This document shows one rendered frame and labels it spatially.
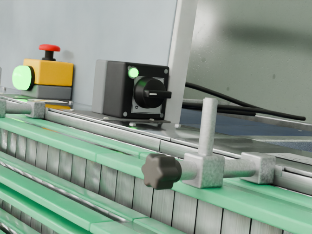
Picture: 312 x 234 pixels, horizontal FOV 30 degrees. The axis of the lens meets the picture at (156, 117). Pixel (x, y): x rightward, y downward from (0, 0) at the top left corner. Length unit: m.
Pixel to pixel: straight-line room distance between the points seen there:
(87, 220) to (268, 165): 0.21
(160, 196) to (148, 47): 0.31
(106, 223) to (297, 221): 0.27
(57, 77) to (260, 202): 0.68
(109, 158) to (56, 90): 0.50
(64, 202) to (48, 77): 0.41
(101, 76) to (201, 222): 0.32
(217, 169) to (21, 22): 0.90
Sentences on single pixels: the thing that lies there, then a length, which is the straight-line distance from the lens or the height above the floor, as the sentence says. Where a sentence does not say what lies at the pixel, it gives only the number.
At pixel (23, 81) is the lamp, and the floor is 0.85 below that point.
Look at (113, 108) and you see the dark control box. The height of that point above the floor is 0.84.
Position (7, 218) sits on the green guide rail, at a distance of 0.98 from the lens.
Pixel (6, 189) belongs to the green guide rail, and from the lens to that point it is 0.85.
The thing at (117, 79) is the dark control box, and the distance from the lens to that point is 0.81.
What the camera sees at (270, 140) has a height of 0.69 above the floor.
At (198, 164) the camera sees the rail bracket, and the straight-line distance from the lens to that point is 0.47.
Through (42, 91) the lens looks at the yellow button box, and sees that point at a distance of 1.06.
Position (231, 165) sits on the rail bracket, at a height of 0.93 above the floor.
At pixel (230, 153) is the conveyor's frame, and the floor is 0.88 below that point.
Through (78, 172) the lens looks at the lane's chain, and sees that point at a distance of 0.81.
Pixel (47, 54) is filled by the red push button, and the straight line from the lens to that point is 1.09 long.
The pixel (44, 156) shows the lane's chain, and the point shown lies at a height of 0.88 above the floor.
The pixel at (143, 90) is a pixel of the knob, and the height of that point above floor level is 0.81.
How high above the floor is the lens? 1.28
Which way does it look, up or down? 37 degrees down
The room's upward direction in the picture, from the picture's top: 88 degrees counter-clockwise
